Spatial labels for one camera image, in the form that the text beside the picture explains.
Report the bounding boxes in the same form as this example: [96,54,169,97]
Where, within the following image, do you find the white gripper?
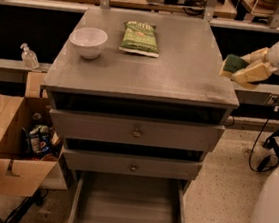
[232,41,279,89]

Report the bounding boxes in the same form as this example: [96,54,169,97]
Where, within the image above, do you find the green yellow sponge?
[219,54,249,78]

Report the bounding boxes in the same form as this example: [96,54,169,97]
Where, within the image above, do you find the grey top drawer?
[50,109,225,152]

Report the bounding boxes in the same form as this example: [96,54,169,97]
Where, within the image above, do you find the grey drawer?
[63,149,202,181]
[68,171,185,223]
[50,109,225,152]

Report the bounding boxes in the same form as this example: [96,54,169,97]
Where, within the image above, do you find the grey drawer cabinet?
[25,2,250,223]

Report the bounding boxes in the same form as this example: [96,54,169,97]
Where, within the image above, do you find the grey middle drawer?
[63,149,202,181]

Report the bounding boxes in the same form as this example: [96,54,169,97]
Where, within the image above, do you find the grey bottom drawer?
[68,171,185,223]

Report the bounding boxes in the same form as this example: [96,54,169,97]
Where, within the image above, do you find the green chip bag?
[120,21,159,58]

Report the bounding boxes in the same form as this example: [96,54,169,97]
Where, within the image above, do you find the white bowl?
[68,27,108,59]

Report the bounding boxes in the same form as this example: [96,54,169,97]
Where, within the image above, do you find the clear sanitizer bottle left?
[20,43,40,69]

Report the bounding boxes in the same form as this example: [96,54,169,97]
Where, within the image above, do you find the snack packages in box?
[22,112,63,161]

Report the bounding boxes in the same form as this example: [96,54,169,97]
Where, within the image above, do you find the cardboard box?
[0,71,71,197]

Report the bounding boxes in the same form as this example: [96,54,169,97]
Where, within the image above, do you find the black floor cable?
[246,96,279,176]

